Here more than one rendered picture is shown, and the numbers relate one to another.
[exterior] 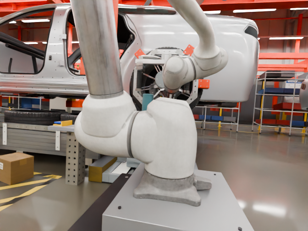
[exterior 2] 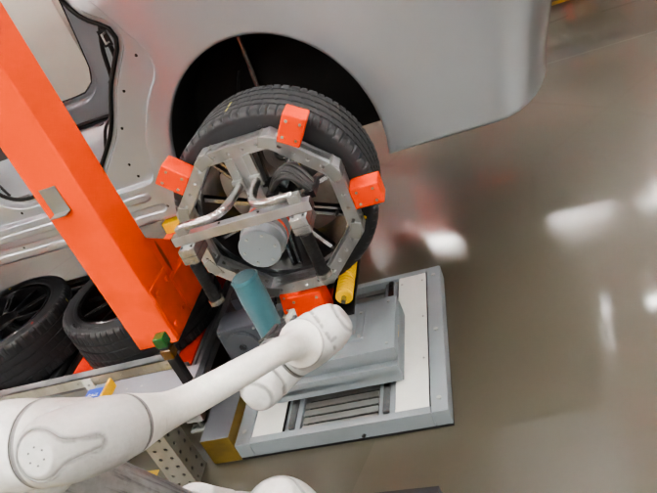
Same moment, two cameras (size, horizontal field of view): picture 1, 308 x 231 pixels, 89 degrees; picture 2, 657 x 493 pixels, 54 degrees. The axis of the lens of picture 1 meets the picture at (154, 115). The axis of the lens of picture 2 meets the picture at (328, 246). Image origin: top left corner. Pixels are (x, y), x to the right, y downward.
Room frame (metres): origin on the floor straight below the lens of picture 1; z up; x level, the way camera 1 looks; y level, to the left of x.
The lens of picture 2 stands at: (-0.39, -0.54, 1.68)
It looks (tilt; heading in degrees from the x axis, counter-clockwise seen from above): 29 degrees down; 11
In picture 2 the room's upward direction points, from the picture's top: 24 degrees counter-clockwise
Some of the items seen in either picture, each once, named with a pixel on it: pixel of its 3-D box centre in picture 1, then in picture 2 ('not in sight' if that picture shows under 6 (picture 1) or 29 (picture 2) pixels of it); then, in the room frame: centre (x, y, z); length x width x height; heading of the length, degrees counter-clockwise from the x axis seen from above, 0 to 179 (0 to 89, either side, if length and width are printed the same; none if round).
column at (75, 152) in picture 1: (76, 156); (164, 439); (1.25, 0.61, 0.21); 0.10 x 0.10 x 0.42; 82
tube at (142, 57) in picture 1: (152, 56); (206, 197); (1.25, 0.04, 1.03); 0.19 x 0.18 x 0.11; 172
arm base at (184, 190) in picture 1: (174, 177); not in sight; (0.49, -0.08, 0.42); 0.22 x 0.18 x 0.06; 82
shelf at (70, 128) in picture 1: (80, 128); (140, 395); (1.25, 0.58, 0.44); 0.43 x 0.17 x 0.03; 82
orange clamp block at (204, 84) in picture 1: (203, 84); (367, 190); (1.32, -0.39, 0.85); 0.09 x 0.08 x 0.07; 82
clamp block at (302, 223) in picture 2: not in sight; (302, 218); (1.13, -0.22, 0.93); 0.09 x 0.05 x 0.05; 172
